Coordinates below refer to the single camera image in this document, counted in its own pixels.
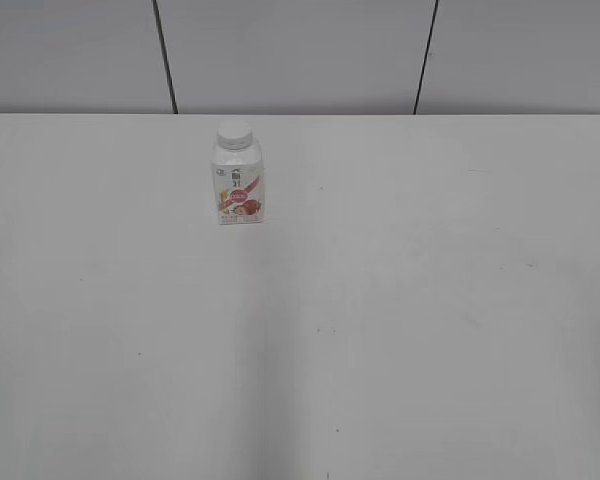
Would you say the white yili changqing yogurt bottle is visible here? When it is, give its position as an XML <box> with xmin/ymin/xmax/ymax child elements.
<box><xmin>211</xmin><ymin>140</ymin><xmax>265</xmax><ymax>225</ymax></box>

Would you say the white screw bottle cap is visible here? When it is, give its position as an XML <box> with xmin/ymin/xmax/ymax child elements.
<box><xmin>216</xmin><ymin>120</ymin><xmax>254</xmax><ymax>150</ymax></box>

